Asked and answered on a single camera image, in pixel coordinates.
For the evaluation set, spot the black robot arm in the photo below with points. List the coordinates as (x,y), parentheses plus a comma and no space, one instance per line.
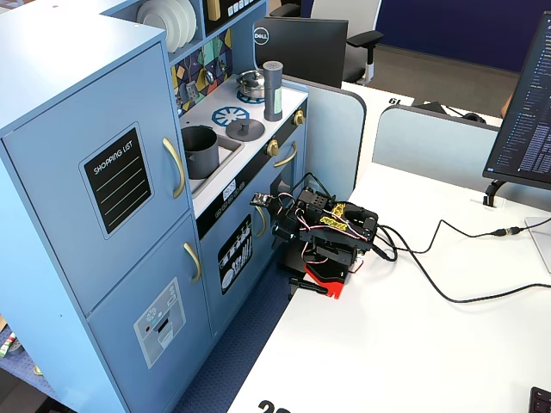
(340,228)

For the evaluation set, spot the monitor with lit screen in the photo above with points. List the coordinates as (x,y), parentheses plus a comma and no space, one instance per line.
(525,107)

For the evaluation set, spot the black keyboard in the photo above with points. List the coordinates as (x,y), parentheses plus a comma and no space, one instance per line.
(541,400)

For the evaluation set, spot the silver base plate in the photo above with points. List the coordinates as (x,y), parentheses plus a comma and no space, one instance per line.
(540,241)

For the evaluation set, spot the black table clamp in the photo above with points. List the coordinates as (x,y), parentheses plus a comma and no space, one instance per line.
(307,285)

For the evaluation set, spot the light blue desk divider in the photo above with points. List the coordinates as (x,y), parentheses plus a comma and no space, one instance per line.
(430,142)
(340,137)

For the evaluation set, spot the white plate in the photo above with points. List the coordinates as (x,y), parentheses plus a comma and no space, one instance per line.
(160,16)
(185,21)
(142,19)

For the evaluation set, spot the gray plastic pot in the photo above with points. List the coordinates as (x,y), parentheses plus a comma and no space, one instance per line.
(202,155)

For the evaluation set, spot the green red white box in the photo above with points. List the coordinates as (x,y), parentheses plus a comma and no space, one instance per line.
(6,346)

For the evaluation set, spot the steel pot with lid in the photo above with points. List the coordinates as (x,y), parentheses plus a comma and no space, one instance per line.
(250,84)

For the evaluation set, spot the steel hanging utensil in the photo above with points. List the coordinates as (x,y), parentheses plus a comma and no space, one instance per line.
(223,69)

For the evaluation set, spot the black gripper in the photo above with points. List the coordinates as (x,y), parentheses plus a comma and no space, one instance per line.
(282,227)

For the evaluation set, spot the gold stove knob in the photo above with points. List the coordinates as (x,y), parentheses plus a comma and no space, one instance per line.
(273,148)
(299,117)

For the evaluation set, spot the gray pot lid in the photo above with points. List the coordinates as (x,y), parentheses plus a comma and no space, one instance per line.
(245,129)

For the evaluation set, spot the black and white office chair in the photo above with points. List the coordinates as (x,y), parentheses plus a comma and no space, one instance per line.
(348,19)

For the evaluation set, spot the red robot base mount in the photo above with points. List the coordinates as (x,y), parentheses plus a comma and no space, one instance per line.
(327,281)

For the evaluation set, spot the steel slotted spatula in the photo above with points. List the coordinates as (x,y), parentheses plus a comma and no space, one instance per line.
(192,91)

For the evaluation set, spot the black Dell monitor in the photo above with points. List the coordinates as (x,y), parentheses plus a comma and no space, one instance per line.
(310,47)

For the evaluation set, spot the gray toy sink basin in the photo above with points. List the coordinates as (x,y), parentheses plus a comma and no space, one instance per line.
(228,148)

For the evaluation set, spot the dark flat desk object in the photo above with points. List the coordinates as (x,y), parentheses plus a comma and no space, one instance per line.
(430,108)

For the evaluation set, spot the blue toy kitchen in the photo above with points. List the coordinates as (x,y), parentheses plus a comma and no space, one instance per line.
(64,193)

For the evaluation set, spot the steel hanging spoon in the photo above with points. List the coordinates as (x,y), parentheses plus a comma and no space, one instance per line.
(209,76)

